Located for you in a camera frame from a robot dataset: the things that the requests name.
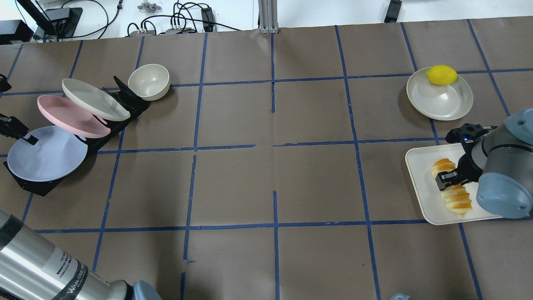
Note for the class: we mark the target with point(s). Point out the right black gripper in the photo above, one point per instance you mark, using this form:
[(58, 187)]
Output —
[(469, 164)]

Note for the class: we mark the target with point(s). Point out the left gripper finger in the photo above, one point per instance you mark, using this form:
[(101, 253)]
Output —
[(12, 127), (4, 84)]

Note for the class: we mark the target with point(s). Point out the striped bread roll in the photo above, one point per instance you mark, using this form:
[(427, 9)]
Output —
[(456, 198)]

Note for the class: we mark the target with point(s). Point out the blue plate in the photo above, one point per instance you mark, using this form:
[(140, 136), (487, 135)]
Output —
[(56, 154)]

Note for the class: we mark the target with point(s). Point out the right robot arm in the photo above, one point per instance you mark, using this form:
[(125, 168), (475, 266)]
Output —
[(500, 160)]

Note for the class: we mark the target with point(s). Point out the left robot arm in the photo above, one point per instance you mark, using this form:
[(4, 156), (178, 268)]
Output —
[(33, 268)]

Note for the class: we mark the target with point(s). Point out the pink plate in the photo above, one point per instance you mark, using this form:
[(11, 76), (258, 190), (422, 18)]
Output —
[(63, 113)]

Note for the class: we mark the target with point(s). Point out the cream plate in rack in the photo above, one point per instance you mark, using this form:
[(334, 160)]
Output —
[(95, 101)]

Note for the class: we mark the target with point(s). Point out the black plate rack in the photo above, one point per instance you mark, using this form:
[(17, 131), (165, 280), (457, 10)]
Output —
[(129, 100)]

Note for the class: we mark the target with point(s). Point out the white rectangular tray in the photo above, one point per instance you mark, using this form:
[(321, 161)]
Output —
[(419, 162)]

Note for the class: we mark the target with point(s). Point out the cream shallow dish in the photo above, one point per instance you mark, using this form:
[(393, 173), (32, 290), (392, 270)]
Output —
[(441, 103)]

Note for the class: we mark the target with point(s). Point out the yellow lemon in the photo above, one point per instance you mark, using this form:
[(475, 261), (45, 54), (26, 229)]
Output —
[(441, 75)]

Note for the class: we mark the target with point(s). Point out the cream bowl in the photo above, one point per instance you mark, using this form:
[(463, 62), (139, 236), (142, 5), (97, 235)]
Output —
[(150, 82)]

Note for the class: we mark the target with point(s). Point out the aluminium frame post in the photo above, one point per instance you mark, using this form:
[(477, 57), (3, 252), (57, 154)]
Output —
[(268, 17)]

